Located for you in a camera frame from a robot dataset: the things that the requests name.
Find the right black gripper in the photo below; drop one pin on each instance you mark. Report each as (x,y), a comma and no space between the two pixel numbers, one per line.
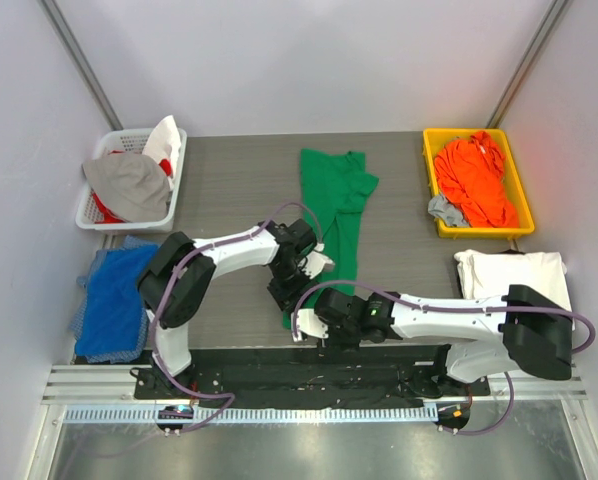
(322,310)

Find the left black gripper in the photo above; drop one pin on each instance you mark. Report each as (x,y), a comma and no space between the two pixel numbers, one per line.
(284,292)

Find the green t-shirt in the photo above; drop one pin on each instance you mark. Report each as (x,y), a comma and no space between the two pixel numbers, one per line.
(336,189)

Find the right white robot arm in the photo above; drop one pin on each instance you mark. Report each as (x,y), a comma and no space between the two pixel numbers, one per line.
(519,330)

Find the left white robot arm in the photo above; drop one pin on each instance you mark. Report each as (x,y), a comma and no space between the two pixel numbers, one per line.
(175,281)

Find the white folded shirt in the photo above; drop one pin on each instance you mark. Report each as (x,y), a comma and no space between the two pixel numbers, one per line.
(484,275)

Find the grey cloth in bin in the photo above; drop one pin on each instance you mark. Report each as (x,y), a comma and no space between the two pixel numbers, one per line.
(441,208)

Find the beige grey shirt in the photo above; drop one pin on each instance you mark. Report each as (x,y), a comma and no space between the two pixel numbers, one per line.
(129,185)

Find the blue checked shirt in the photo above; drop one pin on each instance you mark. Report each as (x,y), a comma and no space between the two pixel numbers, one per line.
(111,324)

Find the white cloth in basket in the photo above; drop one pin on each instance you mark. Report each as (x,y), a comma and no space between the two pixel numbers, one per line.
(165,142)

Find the orange t-shirt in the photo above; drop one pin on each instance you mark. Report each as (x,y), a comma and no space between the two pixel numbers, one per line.
(470,173)

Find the yellow plastic bin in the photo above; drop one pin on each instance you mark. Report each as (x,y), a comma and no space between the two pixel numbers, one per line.
(434,139)

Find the white perforated basket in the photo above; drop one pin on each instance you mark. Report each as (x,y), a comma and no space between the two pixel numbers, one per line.
(89,217)

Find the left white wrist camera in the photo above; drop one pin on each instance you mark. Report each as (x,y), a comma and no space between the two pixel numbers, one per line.
(317,262)

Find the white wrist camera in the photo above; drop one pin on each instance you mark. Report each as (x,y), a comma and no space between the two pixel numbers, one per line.
(317,262)
(306,324)

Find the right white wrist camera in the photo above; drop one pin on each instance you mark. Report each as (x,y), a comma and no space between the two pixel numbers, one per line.
(306,324)

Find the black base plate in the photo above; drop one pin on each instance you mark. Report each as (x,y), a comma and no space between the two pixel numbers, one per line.
(315,378)

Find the slotted cable duct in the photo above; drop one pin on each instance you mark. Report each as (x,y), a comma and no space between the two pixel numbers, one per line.
(165,414)

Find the right aluminium corner rail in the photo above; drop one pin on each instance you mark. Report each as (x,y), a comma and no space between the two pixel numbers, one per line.
(548,25)

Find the aluminium corner rail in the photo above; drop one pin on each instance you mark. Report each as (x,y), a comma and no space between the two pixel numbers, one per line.
(548,25)
(69,41)

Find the left aluminium corner rail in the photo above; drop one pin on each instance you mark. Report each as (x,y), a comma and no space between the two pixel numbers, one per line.
(69,41)

